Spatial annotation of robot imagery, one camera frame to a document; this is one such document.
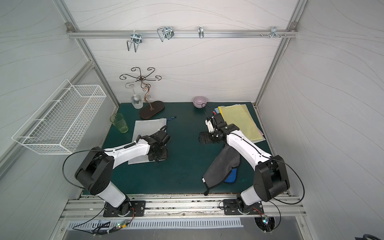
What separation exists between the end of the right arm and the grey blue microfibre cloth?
7.8 inches

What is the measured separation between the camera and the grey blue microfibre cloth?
835mm

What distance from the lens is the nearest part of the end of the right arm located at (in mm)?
616
